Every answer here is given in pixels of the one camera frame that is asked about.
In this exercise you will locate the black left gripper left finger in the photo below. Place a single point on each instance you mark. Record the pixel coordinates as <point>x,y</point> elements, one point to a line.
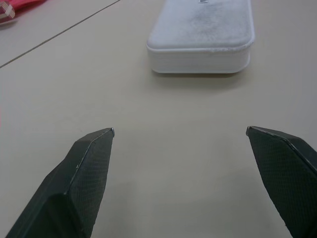
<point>74,188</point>

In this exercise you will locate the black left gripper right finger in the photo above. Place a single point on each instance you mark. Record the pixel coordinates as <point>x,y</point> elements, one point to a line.
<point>287,178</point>

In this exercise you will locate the white plastic box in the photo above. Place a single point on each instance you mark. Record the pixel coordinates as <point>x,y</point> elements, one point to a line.
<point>200,37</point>

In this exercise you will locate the red cloth item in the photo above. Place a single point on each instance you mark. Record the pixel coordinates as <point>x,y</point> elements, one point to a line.
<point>15,8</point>

